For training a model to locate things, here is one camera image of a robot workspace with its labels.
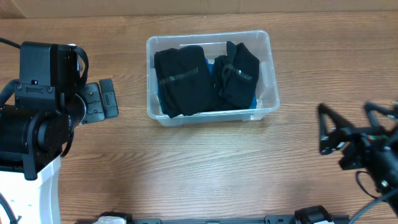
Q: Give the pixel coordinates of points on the sparkly blue garment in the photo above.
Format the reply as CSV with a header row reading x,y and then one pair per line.
x,y
160,98

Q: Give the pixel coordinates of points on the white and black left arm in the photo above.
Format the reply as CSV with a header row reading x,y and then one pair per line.
x,y
39,113

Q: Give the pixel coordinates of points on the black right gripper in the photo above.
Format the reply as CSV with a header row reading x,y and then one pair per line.
x,y
374,146

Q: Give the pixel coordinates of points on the small black garment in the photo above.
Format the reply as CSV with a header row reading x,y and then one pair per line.
x,y
235,75

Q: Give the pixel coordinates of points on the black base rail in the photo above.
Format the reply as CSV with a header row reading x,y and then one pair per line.
x,y
268,219

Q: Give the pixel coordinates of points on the blue denim jeans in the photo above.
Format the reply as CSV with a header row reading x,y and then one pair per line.
x,y
224,105

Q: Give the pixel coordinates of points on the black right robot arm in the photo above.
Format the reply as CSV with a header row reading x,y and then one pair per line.
x,y
385,182

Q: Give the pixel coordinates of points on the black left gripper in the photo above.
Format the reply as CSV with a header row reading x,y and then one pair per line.
x,y
94,102

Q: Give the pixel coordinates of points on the large black garment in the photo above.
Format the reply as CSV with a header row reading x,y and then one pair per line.
x,y
187,87

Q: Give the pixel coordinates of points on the clear plastic storage bin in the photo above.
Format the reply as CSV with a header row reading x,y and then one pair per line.
x,y
214,44

